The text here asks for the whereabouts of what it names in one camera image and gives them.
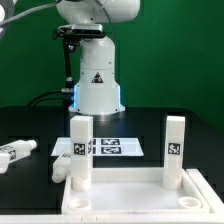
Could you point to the white square desk top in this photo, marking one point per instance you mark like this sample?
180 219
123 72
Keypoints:
133 191

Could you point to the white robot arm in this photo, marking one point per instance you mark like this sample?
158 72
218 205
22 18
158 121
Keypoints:
90 55

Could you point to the white marker base sheet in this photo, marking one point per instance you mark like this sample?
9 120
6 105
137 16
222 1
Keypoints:
128 147

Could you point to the black camera on stand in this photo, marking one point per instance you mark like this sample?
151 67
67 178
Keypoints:
71 36

